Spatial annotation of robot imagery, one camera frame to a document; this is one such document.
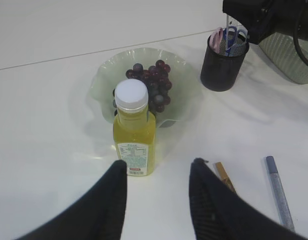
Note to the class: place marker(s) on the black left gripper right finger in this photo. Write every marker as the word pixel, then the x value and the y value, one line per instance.
pixel 219 213

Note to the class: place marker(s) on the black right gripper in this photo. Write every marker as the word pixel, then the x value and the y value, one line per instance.
pixel 263 18

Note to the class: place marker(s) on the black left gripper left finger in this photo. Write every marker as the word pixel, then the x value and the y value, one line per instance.
pixel 97 215

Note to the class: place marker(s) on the clear plastic ruler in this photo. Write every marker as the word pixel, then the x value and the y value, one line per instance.
pixel 232 32

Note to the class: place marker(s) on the blue capped safety scissors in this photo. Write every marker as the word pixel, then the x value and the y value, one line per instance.
pixel 236 50

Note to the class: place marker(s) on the pink purple scissors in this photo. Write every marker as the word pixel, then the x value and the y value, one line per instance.
pixel 215 40

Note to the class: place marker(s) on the silver glitter pen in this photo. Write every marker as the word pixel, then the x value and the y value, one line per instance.
pixel 279 194

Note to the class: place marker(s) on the yellow tea drink bottle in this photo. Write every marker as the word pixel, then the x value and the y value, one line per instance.
pixel 134 128

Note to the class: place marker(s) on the purple artificial grape bunch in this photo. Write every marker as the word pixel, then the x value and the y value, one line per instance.
pixel 151 84

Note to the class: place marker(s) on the green woven plastic basket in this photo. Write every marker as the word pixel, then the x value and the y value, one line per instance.
pixel 280 49

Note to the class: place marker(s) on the gold glitter pen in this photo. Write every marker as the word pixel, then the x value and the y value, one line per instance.
pixel 223 176

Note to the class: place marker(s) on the black mesh pen cup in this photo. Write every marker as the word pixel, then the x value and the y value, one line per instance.
pixel 219 72

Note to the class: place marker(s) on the green wavy plastic plate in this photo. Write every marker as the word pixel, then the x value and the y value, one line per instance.
pixel 185 94

